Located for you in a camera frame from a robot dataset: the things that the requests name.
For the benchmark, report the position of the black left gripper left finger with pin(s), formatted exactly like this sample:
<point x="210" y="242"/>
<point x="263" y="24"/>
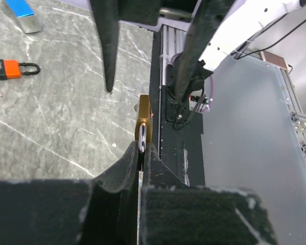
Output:
<point x="113" y="209"/>

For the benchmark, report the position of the blue silver box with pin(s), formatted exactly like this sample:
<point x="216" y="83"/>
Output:
<point x="24" y="15"/>

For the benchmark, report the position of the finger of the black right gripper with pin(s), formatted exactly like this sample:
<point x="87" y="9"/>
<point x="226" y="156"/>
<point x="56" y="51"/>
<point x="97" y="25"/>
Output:
<point x="105" y="13"/>
<point x="205" y="23"/>

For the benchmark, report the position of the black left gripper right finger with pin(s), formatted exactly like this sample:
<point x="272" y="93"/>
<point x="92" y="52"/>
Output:
<point x="175" y="213"/>

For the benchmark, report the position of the aluminium frame rail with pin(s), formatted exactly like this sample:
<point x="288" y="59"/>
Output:
<point x="298" y="118"/>

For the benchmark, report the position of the orange black padlock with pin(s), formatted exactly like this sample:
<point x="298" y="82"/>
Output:
<point x="10" y="69"/>

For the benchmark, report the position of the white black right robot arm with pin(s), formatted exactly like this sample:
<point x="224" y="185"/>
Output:
<point x="241" y="22"/>

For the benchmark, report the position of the brass padlock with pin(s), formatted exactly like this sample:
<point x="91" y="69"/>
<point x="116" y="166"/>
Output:
<point x="143" y="129"/>

